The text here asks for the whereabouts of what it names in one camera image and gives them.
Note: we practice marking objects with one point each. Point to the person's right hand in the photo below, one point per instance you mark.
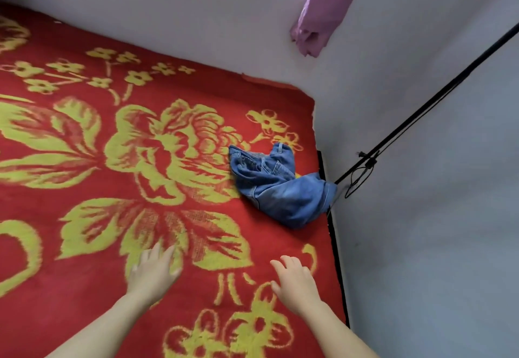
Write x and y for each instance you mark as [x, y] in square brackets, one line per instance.
[296, 287]

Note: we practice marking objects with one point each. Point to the person's left hand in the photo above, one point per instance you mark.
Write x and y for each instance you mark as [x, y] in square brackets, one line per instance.
[152, 276]

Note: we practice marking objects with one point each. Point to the person's right thumb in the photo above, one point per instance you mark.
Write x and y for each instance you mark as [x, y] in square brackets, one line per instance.
[276, 287]

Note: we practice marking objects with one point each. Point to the person's left thumb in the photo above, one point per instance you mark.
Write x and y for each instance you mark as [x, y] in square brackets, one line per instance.
[176, 272]

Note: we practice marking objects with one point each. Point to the person's right forearm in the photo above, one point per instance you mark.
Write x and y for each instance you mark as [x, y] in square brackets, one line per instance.
[332, 335]

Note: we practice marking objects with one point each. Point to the person's left forearm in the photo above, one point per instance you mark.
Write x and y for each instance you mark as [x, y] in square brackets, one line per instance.
[101, 327]

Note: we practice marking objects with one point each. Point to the blue denim jeans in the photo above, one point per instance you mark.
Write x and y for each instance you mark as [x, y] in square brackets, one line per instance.
[279, 189]

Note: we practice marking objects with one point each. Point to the red floral blanket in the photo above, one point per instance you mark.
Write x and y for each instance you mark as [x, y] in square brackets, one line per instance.
[142, 175]

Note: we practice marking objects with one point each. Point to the black metal pole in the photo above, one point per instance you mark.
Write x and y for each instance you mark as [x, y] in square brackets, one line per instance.
[429, 104]

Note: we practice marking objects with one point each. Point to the pink curtain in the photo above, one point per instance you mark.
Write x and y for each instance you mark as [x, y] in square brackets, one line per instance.
[322, 7]

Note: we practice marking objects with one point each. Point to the black bed frame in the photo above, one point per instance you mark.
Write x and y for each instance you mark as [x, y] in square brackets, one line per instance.
[335, 244]

